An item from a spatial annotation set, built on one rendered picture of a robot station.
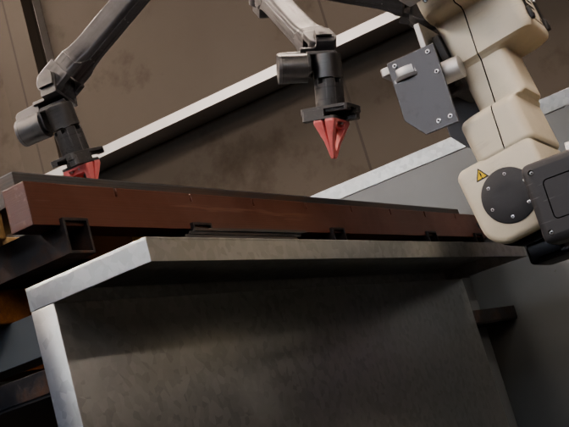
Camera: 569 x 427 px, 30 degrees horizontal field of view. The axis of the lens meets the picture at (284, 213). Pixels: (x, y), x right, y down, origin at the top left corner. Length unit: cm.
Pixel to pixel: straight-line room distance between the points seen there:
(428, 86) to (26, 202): 90
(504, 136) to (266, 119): 449
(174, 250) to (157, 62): 566
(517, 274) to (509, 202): 81
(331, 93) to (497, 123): 32
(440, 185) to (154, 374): 156
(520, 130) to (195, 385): 82
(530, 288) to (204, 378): 140
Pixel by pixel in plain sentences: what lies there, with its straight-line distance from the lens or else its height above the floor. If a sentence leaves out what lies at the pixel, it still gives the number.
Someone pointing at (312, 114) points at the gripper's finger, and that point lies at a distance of 206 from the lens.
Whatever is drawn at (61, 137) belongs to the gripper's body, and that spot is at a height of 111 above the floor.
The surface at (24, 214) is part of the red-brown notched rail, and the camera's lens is 142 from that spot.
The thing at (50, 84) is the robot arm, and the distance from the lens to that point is 220.
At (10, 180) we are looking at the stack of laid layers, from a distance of 148.
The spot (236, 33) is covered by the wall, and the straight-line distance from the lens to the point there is 662.
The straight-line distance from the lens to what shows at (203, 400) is 150.
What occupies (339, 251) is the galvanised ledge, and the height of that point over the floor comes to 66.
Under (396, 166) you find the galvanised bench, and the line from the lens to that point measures 291.
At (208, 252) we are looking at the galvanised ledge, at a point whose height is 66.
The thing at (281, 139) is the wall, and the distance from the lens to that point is 635.
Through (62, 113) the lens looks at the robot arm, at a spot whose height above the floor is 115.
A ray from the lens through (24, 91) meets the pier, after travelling 731.
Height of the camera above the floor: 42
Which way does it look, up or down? 12 degrees up
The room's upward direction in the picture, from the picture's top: 16 degrees counter-clockwise
